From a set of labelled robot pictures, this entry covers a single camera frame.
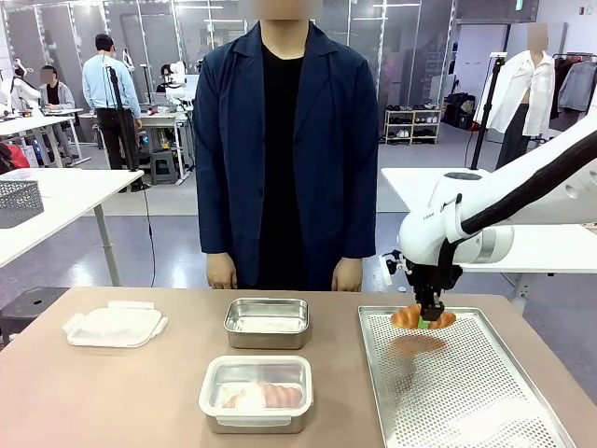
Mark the man in light blue shirt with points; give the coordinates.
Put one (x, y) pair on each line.
(105, 79)

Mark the seated man grey jacket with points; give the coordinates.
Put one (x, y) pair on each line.
(58, 93)

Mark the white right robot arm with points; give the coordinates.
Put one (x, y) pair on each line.
(420, 233)

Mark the person's left hand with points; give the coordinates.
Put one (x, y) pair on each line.
(347, 275)

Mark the wooden shoe rack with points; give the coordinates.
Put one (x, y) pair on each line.
(412, 112)

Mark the person's right hand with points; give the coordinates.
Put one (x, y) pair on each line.
(221, 273)

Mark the person torso navy jacket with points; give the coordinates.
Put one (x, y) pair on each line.
(233, 140)

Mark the white plastic clip lid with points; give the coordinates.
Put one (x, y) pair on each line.
(112, 326)

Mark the white background desk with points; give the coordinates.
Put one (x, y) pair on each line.
(28, 122)

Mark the open stainless steel container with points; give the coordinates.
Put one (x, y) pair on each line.
(266, 338)

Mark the black light stand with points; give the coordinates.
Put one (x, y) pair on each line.
(485, 112)

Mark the black luggage bags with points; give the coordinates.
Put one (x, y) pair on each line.
(457, 109)

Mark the white table with grey leg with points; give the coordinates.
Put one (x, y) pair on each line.
(70, 196)

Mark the person's right forearm navy sleeve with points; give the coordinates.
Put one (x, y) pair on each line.
(214, 219)

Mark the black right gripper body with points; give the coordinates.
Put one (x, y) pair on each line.
(429, 280)

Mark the grey step stool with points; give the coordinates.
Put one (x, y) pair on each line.
(165, 161)

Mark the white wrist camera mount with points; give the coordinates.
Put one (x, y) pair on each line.
(394, 263)

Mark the perforated aluminium baking tray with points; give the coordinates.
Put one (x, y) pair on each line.
(457, 396)

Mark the white humanoid robot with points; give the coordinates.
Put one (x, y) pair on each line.
(18, 88)

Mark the person's left forearm navy sleeve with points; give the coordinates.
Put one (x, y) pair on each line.
(359, 219)

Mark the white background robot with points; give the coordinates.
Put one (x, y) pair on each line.
(179, 88)

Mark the grey lattice basket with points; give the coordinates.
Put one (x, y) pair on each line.
(18, 205)

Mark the equipment workbench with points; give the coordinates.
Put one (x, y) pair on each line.
(163, 121)

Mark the clothes rack with garments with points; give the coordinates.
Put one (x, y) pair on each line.
(576, 84)

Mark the black tripod stand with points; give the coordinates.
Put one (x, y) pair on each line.
(122, 121)

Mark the black round stool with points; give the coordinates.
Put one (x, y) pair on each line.
(28, 303)

